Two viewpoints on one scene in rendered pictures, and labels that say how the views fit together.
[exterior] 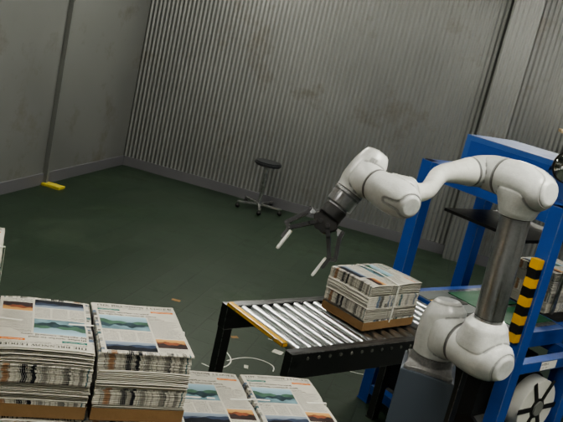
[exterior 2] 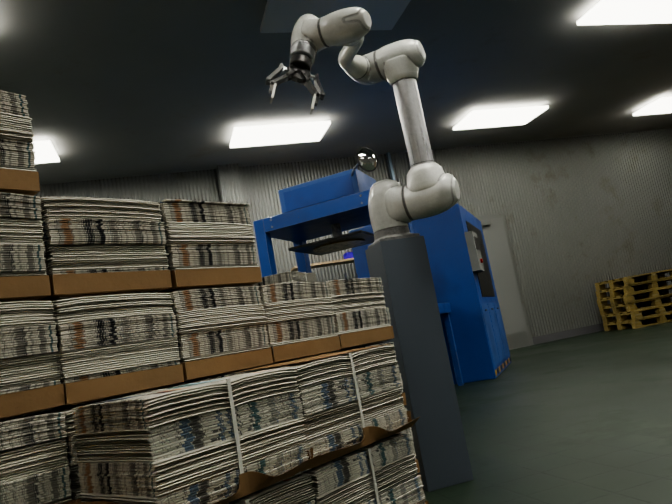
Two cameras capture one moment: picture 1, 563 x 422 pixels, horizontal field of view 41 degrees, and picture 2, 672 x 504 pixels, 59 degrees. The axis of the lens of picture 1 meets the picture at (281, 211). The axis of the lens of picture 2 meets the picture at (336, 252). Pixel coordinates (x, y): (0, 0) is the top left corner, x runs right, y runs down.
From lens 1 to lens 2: 174 cm
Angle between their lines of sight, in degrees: 36
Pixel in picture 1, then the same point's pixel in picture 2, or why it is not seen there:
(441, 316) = (387, 187)
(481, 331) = (427, 167)
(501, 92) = not seen: hidden behind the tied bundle
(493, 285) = (416, 133)
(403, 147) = not seen: hidden behind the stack
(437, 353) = (400, 216)
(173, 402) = (247, 258)
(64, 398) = (142, 261)
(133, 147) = not seen: outside the picture
